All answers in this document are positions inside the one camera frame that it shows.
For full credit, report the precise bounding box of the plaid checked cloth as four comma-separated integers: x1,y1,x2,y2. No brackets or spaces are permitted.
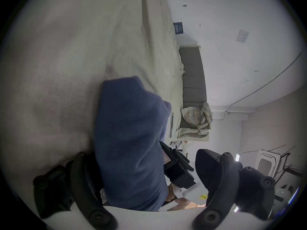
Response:
176,102,213,139

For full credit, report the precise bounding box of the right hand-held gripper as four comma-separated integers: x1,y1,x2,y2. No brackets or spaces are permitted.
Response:
159,141,209,205

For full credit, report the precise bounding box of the blue wall sign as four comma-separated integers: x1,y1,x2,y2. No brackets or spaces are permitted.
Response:
173,22,185,35

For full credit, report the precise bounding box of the person's right hand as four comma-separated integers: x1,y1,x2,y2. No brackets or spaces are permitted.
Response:
167,184,193,209

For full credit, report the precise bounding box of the dark blue shirt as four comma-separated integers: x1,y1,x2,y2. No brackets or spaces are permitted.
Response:
94,75,172,212

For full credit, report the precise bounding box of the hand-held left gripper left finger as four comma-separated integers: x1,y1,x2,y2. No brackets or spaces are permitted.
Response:
33,152,118,230

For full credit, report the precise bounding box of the bed with beige sheet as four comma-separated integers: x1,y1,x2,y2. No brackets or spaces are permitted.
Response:
1,0,185,202

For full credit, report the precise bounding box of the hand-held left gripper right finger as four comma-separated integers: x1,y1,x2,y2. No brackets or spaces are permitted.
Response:
192,149,277,230

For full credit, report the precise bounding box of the white wall plate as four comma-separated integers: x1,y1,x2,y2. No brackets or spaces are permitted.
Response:
236,29,249,43

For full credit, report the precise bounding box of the grey padded headboard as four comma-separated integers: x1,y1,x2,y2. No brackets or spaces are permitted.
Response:
179,46,208,141

